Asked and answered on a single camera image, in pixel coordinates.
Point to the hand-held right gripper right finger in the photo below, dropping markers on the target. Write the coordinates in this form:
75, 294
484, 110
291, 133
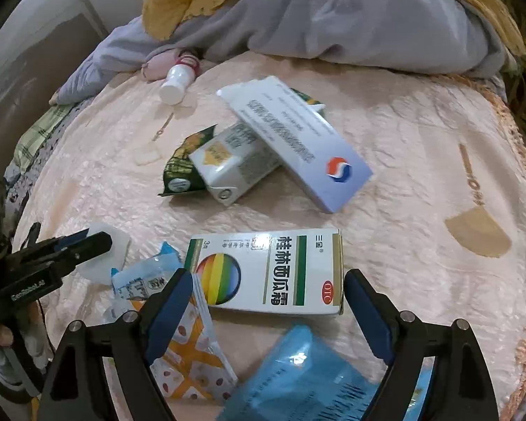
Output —
366, 311

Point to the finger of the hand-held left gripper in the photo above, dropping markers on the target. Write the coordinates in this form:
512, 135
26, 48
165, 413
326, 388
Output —
70, 237
83, 248

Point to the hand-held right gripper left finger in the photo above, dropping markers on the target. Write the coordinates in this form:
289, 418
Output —
168, 315

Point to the white plastic lid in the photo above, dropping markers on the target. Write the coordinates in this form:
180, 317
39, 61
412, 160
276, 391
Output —
98, 274

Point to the white green rainbow medicine box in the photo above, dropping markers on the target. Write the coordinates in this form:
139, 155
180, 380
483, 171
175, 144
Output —
280, 272

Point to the green snack packet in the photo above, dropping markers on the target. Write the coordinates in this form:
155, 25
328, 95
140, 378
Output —
179, 171

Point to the white milk carton cow print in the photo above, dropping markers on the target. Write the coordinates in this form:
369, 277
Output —
232, 162

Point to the person's left hand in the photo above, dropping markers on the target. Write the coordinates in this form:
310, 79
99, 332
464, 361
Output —
2, 335

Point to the blue white snack wrapper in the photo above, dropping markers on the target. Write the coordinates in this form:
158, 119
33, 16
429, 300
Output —
136, 280

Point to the orange patterned snack packet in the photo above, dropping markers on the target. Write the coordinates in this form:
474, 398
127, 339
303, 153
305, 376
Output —
197, 359

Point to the blue plastic packet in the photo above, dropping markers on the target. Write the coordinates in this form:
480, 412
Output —
298, 372

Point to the green plaid cloth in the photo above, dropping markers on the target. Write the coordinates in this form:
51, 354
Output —
44, 136

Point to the long white blue medicine box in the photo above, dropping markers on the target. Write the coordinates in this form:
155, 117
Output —
298, 140

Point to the white bottle with red label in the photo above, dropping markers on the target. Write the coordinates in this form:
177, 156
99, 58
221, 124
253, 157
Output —
175, 83

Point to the pink cloth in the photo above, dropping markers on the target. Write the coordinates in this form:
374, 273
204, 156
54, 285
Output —
158, 63

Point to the pink embroidered fringed bedspread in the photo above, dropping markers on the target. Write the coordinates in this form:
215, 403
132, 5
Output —
421, 118

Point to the grey blanket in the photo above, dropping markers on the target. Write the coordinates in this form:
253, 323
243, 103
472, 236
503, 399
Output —
333, 22

